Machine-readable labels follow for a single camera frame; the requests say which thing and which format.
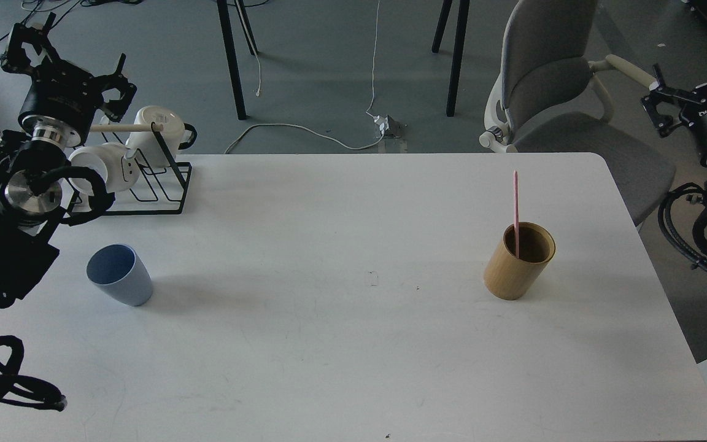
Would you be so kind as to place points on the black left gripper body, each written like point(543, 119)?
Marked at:
point(63, 95)

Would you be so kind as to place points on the blue plastic cup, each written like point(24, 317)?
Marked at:
point(119, 272)

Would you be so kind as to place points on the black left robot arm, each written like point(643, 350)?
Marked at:
point(39, 188)

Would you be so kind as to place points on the white mug front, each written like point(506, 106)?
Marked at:
point(113, 161)

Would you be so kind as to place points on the white mug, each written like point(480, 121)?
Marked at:
point(113, 161)
point(176, 135)

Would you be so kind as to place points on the white mug rear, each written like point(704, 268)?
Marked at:
point(176, 135)

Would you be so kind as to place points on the black table leg left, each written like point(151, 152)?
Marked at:
point(231, 57)

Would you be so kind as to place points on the black table leg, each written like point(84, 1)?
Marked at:
point(231, 57)
point(461, 27)

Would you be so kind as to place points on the grey office chair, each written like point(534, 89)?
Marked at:
point(549, 99)

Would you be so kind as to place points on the black table leg right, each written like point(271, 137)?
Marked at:
point(461, 27)

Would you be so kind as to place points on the bamboo cylinder holder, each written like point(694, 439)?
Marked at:
point(519, 258)

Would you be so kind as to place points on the white power adapter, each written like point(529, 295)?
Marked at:
point(388, 126)

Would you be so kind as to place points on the black wire mug rack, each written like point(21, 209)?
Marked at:
point(158, 191)

